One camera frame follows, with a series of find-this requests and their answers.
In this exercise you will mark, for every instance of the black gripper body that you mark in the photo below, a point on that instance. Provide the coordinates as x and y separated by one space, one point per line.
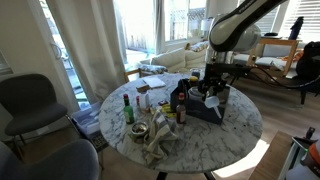
213 83

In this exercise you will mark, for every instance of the transparent measuring cup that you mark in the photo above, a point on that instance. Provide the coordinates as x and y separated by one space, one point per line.
213 102

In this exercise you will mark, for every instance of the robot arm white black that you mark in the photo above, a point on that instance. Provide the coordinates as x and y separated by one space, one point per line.
235 31

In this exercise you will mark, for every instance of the dark silver cup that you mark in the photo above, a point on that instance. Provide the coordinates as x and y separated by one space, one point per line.
195 72

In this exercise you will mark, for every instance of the yellow-lid dark jar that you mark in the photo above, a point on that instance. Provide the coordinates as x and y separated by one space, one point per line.
193 80

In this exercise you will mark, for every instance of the grey plastic container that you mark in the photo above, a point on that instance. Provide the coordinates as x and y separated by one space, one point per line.
194 94

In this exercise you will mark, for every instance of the blue cardboard box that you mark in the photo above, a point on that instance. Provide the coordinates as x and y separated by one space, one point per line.
199 110

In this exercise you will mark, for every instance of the beige sofa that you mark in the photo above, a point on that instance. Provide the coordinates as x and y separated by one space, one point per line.
183 59

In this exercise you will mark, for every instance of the brown sauce bottle red cap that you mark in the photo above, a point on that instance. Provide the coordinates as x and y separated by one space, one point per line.
180 109

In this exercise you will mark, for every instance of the wooden armchair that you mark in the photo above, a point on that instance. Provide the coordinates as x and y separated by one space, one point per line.
274 52

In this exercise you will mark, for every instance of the white paper sheet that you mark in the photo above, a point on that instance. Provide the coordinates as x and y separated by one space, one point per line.
153 82

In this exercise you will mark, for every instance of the grey patterned blanket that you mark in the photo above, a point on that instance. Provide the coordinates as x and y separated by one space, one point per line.
153 69

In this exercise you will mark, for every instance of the white plastic bottle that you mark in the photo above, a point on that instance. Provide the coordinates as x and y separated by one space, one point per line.
144 100

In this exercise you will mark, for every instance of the striped grey dish towel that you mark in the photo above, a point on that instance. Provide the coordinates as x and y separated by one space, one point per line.
160 139

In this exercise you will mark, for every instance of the round marble table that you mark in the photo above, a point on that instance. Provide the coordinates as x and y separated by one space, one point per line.
201 147

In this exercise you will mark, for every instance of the small metal bowl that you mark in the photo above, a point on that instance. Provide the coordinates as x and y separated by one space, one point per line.
139 129

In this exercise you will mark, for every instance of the green glass bottle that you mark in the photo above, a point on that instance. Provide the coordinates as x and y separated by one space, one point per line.
128 110

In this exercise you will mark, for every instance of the wooden side bench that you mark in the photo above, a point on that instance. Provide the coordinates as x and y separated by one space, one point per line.
270 166

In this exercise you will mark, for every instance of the white curtain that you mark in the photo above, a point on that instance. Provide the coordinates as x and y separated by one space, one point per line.
89 31

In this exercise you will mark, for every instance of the blue-grey chair front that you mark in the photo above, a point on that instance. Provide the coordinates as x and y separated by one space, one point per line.
77 160

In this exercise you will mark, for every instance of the dark grey chair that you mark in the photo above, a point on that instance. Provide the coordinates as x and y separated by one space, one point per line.
31 100

